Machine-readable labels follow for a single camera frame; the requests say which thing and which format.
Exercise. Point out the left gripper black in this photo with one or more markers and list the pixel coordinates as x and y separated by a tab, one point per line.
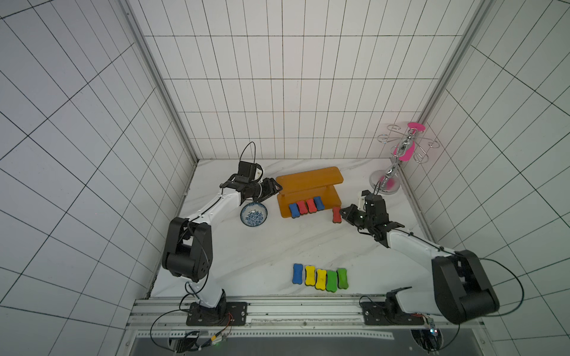
271	189

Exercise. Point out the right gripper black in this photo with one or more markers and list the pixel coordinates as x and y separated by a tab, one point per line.
355	213

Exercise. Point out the red eraser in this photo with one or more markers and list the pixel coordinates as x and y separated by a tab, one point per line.
337	214
311	206
302	207

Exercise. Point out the green eraser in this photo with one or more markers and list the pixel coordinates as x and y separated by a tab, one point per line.
342	278
332	282

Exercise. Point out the yellow eraser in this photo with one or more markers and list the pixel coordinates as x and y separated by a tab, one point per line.
310	276
321	279

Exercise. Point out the blue eraser top shelf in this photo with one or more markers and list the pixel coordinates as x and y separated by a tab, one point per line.
297	277

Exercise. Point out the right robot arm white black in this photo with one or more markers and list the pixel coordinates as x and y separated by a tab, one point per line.
459	288

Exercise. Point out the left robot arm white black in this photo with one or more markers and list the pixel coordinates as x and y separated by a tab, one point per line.
188	250

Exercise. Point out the orange two-tier shelf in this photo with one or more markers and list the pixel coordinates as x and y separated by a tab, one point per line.
308	185

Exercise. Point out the blue patterned bowl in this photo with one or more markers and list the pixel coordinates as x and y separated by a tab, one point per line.
253	214

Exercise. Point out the pink object on stand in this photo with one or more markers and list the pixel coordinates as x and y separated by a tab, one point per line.
404	151

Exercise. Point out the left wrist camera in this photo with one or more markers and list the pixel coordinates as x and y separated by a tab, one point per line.
249	172

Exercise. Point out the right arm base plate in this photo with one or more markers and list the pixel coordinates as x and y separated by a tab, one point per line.
380	314

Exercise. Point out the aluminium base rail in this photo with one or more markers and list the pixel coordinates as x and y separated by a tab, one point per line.
281	316

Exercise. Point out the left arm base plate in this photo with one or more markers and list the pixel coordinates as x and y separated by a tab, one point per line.
227	313

